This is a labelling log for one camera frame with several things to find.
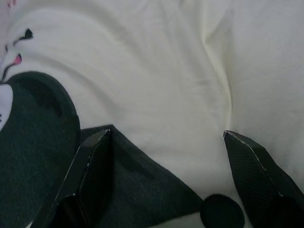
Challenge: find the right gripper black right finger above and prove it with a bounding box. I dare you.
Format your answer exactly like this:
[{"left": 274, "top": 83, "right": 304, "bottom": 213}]
[{"left": 223, "top": 130, "right": 304, "bottom": 228}]

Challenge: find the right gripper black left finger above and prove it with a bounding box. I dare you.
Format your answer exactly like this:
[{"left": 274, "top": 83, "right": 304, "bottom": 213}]
[{"left": 30, "top": 129, "right": 113, "bottom": 228}]

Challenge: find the cream cartoon print quilt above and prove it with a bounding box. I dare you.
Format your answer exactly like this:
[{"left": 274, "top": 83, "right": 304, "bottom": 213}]
[{"left": 0, "top": 0, "right": 304, "bottom": 228}]

